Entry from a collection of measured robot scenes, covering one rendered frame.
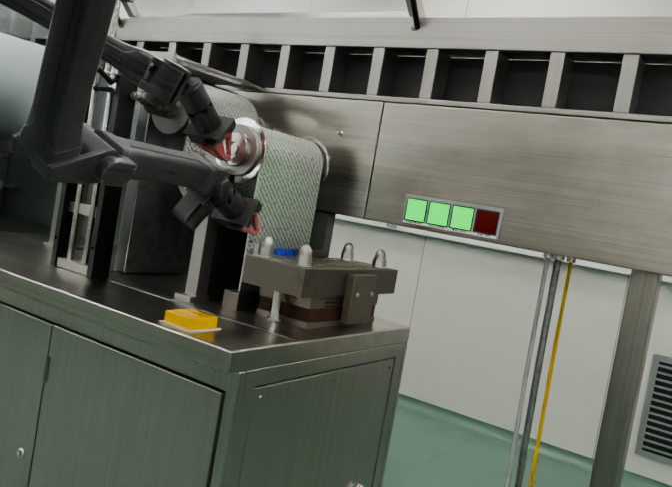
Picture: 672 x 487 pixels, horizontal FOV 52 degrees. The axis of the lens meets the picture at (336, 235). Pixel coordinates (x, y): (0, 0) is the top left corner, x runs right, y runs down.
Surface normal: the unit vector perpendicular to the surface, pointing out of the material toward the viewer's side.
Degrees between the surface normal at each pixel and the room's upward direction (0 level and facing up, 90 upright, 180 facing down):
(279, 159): 90
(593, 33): 90
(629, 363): 90
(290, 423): 90
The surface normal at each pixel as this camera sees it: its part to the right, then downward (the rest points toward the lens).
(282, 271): -0.55, -0.05
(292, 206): 0.82, 0.18
